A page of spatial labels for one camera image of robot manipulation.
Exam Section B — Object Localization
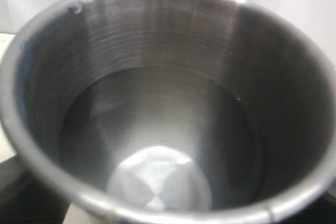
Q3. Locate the steel cup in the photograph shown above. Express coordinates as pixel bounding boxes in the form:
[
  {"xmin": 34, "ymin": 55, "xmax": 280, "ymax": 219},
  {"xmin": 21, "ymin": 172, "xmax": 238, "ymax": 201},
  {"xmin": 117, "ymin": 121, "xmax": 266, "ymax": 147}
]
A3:
[{"xmin": 1, "ymin": 0, "xmax": 335, "ymax": 223}]

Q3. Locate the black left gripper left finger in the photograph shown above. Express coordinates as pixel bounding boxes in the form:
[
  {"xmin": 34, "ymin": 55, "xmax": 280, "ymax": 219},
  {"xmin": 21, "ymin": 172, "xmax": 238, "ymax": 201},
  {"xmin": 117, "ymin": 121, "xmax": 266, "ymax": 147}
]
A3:
[{"xmin": 1, "ymin": 156, "xmax": 70, "ymax": 223}]

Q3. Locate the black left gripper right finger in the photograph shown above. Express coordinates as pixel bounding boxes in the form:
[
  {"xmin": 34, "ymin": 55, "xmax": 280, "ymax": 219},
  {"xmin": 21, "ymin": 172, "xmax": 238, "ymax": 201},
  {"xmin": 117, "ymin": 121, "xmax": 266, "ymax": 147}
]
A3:
[{"xmin": 323, "ymin": 193, "xmax": 335, "ymax": 224}]

